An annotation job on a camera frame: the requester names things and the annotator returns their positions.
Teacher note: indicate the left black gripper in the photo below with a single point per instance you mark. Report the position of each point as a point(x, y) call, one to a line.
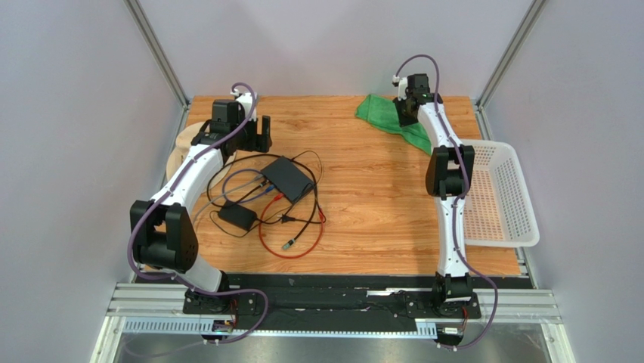
point(254, 145)

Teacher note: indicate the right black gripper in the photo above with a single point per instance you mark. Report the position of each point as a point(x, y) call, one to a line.
point(405, 113)

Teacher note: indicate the black network switch box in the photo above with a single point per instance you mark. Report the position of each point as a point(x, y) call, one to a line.
point(288, 179)

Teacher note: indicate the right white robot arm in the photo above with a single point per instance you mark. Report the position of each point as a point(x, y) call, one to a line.
point(448, 179)

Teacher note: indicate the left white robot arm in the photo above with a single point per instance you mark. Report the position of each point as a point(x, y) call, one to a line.
point(163, 234)

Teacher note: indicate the green cloth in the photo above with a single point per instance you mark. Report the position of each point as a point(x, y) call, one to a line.
point(380, 112)

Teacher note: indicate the beige bucket hat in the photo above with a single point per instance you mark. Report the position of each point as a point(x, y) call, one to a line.
point(180, 151)

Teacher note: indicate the black power adapter brick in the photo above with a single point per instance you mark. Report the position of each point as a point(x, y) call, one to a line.
point(238, 215)

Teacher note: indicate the white plastic basket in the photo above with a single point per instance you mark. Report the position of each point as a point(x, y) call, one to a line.
point(498, 210)

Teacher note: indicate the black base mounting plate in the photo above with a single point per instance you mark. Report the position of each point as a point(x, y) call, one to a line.
point(293, 303)

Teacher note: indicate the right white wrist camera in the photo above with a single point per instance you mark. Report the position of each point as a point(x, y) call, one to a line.
point(401, 84)

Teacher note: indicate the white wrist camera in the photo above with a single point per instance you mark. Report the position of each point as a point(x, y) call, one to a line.
point(401, 84)
point(249, 101)

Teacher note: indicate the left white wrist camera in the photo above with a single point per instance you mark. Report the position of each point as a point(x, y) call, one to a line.
point(249, 101)

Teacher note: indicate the aluminium frame rail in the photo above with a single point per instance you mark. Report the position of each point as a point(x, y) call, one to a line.
point(516, 302)

